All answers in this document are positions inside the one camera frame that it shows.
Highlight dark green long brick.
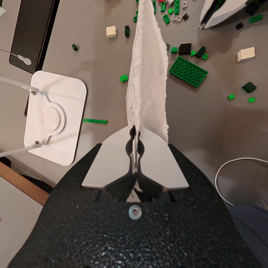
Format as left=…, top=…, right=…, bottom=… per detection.
left=195, top=46, right=207, bottom=59

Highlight black square brick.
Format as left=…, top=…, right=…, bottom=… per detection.
left=179, top=43, right=192, bottom=56

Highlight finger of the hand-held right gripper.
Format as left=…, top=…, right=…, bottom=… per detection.
left=204, top=0, right=248, bottom=29
left=199, top=0, right=221, bottom=23

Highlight white paper bag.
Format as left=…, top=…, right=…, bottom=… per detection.
left=125, top=0, right=169, bottom=168

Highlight large green studded plate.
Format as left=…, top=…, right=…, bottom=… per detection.
left=169, top=56, right=209, bottom=88

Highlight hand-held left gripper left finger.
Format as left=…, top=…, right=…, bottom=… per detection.
left=81, top=125, right=136, bottom=191

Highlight black rectangular panel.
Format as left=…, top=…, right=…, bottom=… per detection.
left=9, top=0, right=61, bottom=74

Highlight white table with wooden edge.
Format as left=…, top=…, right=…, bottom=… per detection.
left=0, top=161, right=51, bottom=268

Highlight grey desk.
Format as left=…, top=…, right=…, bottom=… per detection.
left=0, top=0, right=268, bottom=206

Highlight dark green slope brick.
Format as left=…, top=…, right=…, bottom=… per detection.
left=241, top=82, right=257, bottom=94

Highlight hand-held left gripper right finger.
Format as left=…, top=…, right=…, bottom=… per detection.
left=138, top=126, right=190, bottom=192

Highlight person's torso in ribbed sweater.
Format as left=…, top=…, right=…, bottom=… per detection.
left=229, top=205, right=268, bottom=268

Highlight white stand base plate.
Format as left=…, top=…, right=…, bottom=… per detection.
left=0, top=49, right=87, bottom=166

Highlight white cable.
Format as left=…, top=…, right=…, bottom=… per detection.
left=215, top=157, right=268, bottom=206

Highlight large cream brick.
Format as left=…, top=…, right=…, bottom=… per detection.
left=238, top=47, right=256, bottom=63

